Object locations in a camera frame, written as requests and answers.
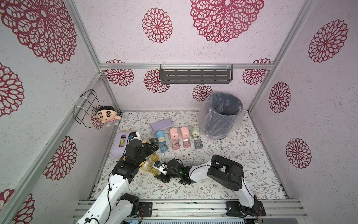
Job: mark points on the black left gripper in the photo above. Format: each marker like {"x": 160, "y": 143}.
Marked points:
{"x": 154, "y": 145}

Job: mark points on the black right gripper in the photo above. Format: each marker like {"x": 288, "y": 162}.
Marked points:
{"x": 167, "y": 170}

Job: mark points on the blue sharpener shavings tray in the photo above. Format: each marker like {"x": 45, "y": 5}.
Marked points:
{"x": 163, "y": 147}

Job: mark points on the blue pencil sharpener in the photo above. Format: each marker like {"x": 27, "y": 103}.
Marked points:
{"x": 160, "y": 136}

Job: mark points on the pink sharpener shavings tray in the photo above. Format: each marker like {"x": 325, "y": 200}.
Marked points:
{"x": 186, "y": 143}

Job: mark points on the pink pencil sharpener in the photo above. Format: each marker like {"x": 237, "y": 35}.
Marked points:
{"x": 185, "y": 134}
{"x": 174, "y": 134}

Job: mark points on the clear sharpener shavings tray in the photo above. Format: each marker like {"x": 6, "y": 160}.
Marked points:
{"x": 198, "y": 144}

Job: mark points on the green pencil sharpener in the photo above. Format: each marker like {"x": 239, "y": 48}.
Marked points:
{"x": 195, "y": 133}

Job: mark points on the yellow sharpener shavings tray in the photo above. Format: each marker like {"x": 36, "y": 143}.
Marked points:
{"x": 154, "y": 157}

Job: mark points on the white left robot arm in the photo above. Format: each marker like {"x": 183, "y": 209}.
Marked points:
{"x": 111, "y": 207}

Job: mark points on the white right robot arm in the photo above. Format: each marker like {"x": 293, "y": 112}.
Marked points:
{"x": 224, "y": 171}

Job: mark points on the purple pencil case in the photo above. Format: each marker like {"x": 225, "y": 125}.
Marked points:
{"x": 162, "y": 125}

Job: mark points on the purple tissue box holder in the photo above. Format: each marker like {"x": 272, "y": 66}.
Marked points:
{"x": 120, "y": 143}

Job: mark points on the Shin-chan plush doll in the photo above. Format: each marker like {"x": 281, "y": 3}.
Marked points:
{"x": 108, "y": 116}

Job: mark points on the grey trash bin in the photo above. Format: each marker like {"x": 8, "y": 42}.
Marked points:
{"x": 223, "y": 114}

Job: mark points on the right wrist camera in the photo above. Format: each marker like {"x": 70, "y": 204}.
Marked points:
{"x": 161, "y": 167}

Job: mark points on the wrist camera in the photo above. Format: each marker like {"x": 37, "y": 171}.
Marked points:
{"x": 161, "y": 167}
{"x": 134, "y": 136}

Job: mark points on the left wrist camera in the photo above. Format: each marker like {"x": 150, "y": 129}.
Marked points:
{"x": 134, "y": 136}

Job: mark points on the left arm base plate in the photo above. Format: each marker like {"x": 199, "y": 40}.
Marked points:
{"x": 141, "y": 209}

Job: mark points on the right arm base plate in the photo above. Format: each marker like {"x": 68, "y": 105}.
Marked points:
{"x": 236, "y": 209}

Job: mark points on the black wire wall basket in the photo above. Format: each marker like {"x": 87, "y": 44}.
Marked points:
{"x": 80, "y": 112}

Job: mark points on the grey wall shelf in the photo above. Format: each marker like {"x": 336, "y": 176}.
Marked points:
{"x": 196, "y": 76}

